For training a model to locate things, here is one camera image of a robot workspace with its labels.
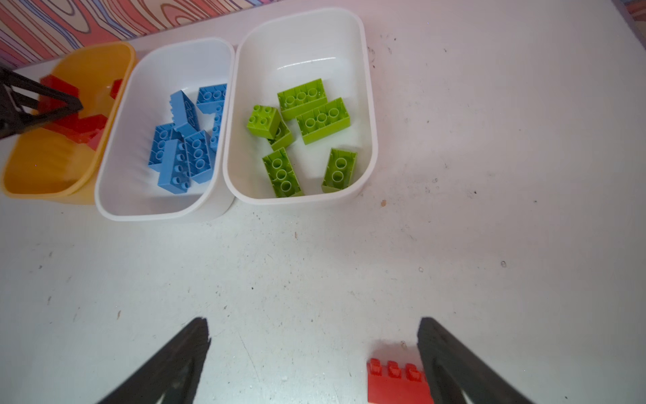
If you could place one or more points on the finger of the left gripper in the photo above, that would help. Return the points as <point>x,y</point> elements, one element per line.
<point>19,112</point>

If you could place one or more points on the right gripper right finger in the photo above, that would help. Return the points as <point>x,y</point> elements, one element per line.
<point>455,374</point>

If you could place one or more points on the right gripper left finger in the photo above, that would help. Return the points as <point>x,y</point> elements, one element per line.
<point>172,374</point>

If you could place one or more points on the red lego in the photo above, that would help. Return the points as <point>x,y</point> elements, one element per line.
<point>390,383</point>
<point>87,130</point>

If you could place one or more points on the blue lego cluster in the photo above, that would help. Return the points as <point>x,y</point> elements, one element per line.
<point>162,135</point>

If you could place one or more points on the blue lego pair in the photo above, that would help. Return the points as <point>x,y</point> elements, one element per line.
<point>185,119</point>

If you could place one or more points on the extra blue lego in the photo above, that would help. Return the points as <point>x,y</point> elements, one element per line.
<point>201,158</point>

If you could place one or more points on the blue lego mid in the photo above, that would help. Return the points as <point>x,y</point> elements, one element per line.
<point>211,99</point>

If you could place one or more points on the green lego cluster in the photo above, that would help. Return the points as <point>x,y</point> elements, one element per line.
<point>281,174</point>

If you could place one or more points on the small green lego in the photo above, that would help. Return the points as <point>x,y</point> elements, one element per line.
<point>339,170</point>

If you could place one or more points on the lone green lego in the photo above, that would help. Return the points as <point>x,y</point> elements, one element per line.
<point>264,121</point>

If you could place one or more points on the yellow plastic bin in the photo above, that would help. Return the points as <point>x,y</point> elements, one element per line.
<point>44,164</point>

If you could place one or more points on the middle white plastic bin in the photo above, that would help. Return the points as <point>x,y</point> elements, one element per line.
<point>127,189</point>

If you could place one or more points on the white plastic bin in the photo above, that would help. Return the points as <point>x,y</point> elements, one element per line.
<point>329,44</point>
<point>127,189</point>

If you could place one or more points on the right white plastic bin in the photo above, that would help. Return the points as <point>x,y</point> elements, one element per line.
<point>329,44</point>

